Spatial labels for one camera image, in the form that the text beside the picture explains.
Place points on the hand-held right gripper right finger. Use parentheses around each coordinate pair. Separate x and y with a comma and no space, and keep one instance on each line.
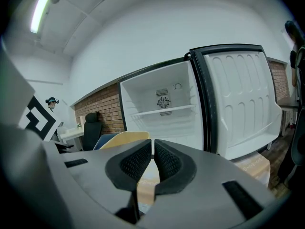
(202,199)

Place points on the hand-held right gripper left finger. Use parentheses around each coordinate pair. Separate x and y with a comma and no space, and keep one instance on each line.
(95,170)

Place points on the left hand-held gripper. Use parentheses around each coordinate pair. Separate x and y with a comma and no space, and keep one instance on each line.
(38,118)

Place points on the blue chair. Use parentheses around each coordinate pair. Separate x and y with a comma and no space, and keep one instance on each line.
(104,141)

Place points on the white desk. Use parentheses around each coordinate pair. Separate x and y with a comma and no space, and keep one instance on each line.
(71,135)

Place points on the ceiling tube light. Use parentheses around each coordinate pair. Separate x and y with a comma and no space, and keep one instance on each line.
(40,11)

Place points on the black grey office chair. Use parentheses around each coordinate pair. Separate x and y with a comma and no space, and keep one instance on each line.
(297,147)

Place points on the white side table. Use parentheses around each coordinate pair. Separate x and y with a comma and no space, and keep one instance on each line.
(284,123)

